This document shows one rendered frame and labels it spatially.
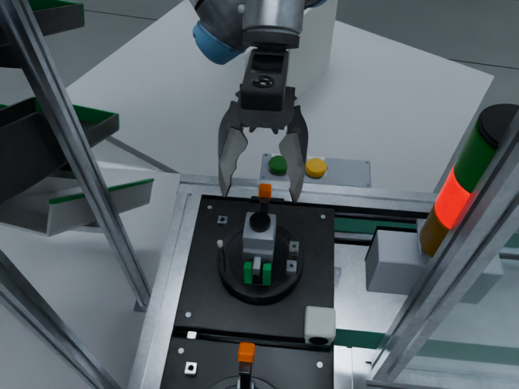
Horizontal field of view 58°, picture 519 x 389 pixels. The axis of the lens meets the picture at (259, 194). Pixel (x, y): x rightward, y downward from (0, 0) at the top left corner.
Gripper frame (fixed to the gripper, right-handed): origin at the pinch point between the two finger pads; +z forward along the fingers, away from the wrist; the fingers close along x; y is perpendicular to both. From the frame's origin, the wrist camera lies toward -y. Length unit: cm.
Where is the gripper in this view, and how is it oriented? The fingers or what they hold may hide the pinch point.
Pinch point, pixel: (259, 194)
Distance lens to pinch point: 60.8
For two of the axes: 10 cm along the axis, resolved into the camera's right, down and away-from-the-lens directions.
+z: -0.7, 9.8, 2.0
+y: 0.8, -2.0, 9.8
